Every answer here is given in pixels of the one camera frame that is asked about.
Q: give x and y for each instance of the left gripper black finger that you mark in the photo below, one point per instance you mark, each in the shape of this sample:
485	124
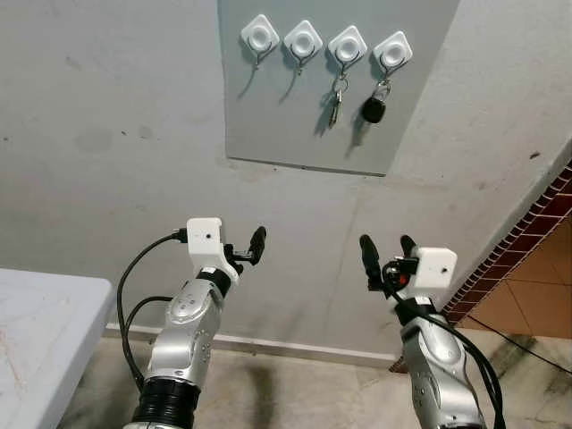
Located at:
257	244

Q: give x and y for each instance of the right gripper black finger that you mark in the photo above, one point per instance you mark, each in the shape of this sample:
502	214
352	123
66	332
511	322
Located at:
368	255
407	244

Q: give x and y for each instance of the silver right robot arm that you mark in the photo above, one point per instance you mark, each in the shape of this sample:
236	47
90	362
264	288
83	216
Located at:
442	375

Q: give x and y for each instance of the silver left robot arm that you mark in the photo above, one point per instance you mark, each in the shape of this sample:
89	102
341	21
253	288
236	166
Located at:
183	335

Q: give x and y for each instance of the black car key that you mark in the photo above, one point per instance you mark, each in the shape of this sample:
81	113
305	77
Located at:
374	110

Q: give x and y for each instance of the white folding table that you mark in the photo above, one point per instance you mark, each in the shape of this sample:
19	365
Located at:
45	340

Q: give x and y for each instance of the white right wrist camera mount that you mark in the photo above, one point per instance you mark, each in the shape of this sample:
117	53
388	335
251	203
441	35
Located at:
436	266

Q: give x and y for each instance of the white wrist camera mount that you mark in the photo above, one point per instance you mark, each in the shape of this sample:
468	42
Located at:
204	234
436	266

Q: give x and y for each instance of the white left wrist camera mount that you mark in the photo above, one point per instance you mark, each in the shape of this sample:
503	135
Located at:
204	234

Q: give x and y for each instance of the grey wall panel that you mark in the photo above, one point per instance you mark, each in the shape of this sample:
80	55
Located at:
268	125

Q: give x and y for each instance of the red tiled wall strip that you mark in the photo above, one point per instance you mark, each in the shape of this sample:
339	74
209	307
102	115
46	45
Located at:
536	214

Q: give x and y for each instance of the white square wall hook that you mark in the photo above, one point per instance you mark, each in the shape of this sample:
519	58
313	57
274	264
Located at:
392	52
303	41
348	46
260	36

